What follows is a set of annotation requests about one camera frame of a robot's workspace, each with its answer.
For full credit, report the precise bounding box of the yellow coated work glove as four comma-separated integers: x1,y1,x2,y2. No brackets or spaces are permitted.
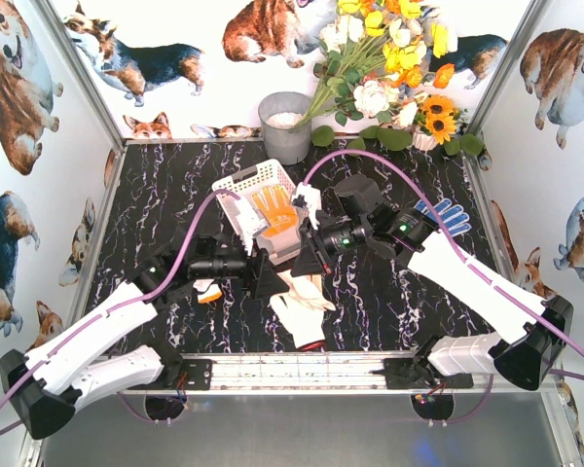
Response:
251,185,299,238

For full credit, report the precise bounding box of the white plastic storage basket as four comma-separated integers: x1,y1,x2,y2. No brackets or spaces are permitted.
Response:
212,160,307,266

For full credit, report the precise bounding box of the cream glove red cuff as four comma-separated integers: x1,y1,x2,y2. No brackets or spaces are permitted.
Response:
270,294,332,352

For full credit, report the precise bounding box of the cream knit glove pair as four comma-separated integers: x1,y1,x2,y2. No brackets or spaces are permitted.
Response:
277,270,336,311

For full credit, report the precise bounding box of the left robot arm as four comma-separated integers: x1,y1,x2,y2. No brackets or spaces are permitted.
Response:
0,198,288,440

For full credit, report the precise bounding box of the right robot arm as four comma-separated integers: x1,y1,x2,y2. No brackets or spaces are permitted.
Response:
291,174,573,391

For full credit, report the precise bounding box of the white glove blue finger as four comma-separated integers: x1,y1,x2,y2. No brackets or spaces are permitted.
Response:
193,279,222,304

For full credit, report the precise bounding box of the blue dotted work glove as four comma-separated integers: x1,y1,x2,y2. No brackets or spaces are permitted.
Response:
415,198,471,237

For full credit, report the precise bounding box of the grey metal bucket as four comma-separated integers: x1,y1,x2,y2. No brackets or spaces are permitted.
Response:
258,91,311,165

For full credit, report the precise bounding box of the small sunflower pot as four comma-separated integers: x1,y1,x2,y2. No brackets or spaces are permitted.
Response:
412,94,468,152

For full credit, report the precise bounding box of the artificial flower bouquet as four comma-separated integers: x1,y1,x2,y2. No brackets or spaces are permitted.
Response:
297,1,459,126

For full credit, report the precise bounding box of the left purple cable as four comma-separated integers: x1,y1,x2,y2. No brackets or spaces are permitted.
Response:
0,189,243,437

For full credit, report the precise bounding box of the purple cable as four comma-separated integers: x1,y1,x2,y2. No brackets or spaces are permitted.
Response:
301,149,584,429
0,189,243,437

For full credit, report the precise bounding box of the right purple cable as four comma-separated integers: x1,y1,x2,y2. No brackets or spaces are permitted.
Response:
301,149,584,429

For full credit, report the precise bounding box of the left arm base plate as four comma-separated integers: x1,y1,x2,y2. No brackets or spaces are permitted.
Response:
129,358,213,391

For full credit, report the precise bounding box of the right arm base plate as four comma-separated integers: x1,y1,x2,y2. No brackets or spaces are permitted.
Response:
371,358,474,389

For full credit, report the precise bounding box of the aluminium front rail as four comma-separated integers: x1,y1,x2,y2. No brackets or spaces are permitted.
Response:
36,350,565,396

